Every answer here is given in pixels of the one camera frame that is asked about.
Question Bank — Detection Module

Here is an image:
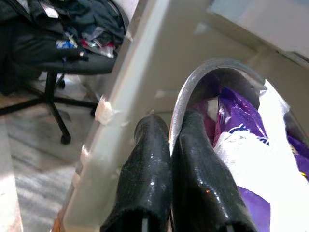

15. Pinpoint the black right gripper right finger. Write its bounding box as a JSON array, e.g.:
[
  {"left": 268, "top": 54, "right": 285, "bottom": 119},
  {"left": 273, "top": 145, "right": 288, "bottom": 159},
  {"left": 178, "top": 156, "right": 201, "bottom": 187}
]
[{"left": 171, "top": 111, "right": 258, "bottom": 232}]

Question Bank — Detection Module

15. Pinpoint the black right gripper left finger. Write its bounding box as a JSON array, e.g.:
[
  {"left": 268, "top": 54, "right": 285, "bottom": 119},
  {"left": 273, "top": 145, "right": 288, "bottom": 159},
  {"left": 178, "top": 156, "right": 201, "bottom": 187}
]
[{"left": 100, "top": 114, "right": 173, "bottom": 232}]

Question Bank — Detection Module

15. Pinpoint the clear plastic bowl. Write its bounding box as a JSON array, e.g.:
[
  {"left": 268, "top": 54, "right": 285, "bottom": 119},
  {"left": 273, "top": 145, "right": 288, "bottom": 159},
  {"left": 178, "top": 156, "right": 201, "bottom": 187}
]
[{"left": 168, "top": 57, "right": 309, "bottom": 232}]

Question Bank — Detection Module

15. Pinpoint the white tape piece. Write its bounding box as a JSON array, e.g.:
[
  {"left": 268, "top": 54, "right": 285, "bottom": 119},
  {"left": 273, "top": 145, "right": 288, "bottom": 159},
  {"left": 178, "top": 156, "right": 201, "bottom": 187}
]
[
  {"left": 95, "top": 95, "right": 114, "bottom": 126},
  {"left": 81, "top": 144, "right": 94, "bottom": 165}
]

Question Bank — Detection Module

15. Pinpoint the purple and white packet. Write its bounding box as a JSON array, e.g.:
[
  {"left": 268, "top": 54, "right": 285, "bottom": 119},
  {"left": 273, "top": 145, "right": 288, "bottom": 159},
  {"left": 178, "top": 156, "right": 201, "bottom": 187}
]
[{"left": 190, "top": 79, "right": 309, "bottom": 232}]

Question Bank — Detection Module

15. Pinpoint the beige table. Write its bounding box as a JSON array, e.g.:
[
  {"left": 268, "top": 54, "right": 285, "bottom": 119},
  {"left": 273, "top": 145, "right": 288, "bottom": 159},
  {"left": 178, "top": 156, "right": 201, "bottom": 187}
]
[{"left": 57, "top": 0, "right": 309, "bottom": 232}]

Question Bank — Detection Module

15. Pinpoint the black office chair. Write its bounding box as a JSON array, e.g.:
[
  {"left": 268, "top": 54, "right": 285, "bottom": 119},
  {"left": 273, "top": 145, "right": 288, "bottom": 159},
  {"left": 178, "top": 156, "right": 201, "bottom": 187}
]
[{"left": 0, "top": 23, "right": 126, "bottom": 145}]

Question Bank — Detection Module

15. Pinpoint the pile of dark clothes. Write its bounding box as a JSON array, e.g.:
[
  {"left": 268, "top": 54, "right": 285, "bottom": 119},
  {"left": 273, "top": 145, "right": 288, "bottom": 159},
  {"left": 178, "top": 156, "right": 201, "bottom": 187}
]
[{"left": 0, "top": 0, "right": 126, "bottom": 59}]

